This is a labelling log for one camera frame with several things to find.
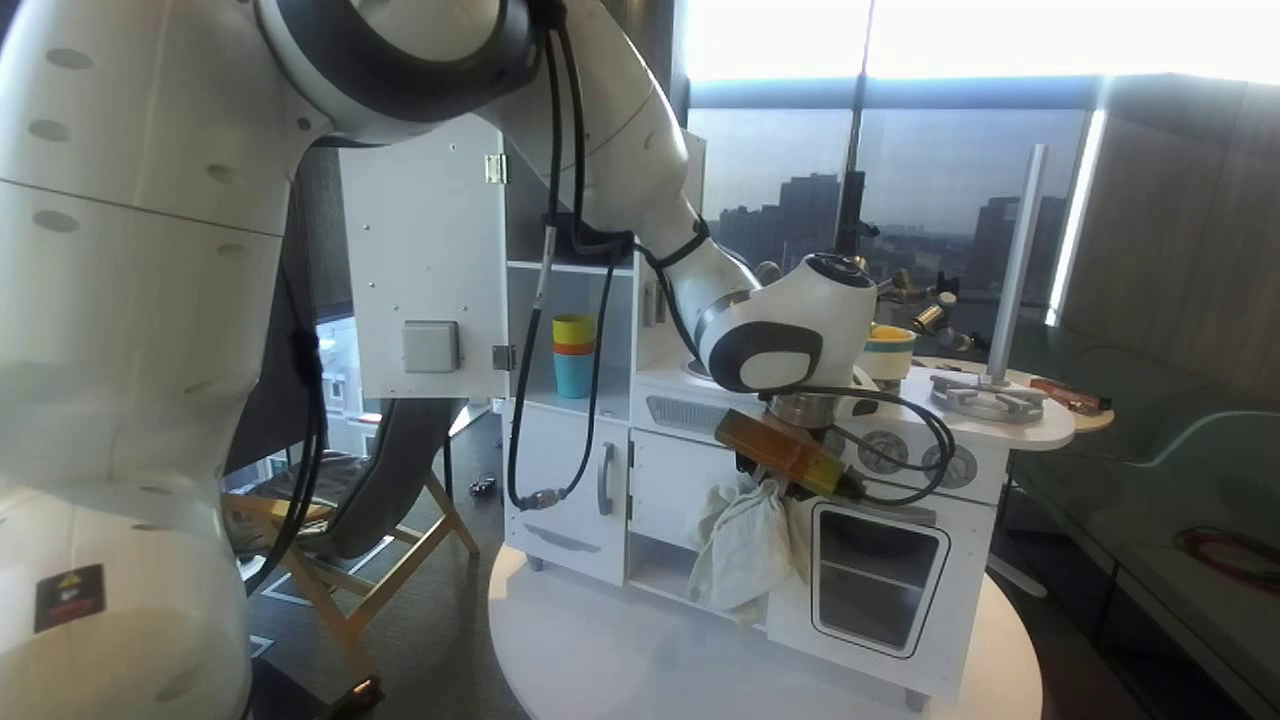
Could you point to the white pot with teal rim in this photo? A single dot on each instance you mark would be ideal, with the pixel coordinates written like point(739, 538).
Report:
point(888, 355)

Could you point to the white toy kitchen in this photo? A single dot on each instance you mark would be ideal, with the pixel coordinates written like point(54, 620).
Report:
point(882, 572)

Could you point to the gold and black gripper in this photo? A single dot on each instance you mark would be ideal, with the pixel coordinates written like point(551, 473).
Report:
point(787, 459)

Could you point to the blue plastic cup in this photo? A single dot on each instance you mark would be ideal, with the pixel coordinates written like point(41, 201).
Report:
point(573, 376)

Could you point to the white cotton towel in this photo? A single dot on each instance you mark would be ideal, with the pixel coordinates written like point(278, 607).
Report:
point(743, 545)

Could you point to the white toy kitchen door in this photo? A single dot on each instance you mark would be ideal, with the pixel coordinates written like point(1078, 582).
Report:
point(423, 253)

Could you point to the round white table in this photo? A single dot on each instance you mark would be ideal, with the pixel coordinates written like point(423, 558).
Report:
point(641, 667)

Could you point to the yellow plastic cup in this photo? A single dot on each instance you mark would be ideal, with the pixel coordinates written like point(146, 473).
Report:
point(573, 334)

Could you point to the wooden folding chair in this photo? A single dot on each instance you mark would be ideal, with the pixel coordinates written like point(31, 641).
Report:
point(385, 534)

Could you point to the orange plastic cup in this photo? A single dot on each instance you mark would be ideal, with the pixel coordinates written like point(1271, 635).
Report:
point(573, 355)

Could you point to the thin black tripod pole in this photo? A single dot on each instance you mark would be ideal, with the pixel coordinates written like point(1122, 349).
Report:
point(855, 134)

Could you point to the silver metal pole stand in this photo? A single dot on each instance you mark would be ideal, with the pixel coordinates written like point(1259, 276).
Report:
point(1015, 265)

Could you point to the brown wooden utensil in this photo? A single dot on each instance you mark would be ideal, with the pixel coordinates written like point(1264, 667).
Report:
point(1067, 392)

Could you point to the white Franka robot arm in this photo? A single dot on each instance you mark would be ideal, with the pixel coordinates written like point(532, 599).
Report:
point(135, 201)

